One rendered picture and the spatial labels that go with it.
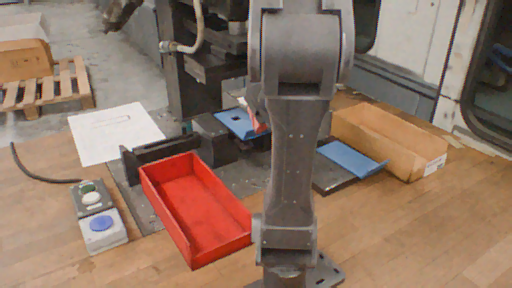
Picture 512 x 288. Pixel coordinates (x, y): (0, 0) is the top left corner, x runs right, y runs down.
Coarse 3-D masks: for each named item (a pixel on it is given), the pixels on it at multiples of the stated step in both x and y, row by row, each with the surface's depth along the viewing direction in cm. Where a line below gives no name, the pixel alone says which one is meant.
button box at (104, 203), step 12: (12, 144) 93; (24, 168) 83; (48, 180) 79; (60, 180) 79; (72, 180) 79; (84, 180) 76; (96, 180) 75; (72, 192) 72; (96, 192) 72; (108, 192) 72; (84, 204) 69; (96, 204) 69; (108, 204) 69; (84, 216) 67
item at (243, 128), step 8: (224, 112) 89; (232, 112) 89; (240, 112) 89; (224, 120) 85; (232, 120) 85; (240, 120) 85; (248, 120) 85; (232, 128) 82; (240, 128) 82; (248, 128) 82; (240, 136) 79; (248, 136) 78; (256, 136) 80
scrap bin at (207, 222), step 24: (144, 168) 75; (168, 168) 78; (192, 168) 81; (144, 192) 76; (168, 192) 76; (192, 192) 76; (216, 192) 73; (168, 216) 62; (192, 216) 70; (216, 216) 70; (240, 216) 66; (192, 240) 65; (216, 240) 65; (240, 240) 62; (192, 264) 58
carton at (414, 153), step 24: (336, 120) 93; (360, 120) 101; (384, 120) 95; (360, 144) 88; (384, 144) 82; (408, 144) 90; (432, 144) 84; (384, 168) 84; (408, 168) 78; (432, 168) 82
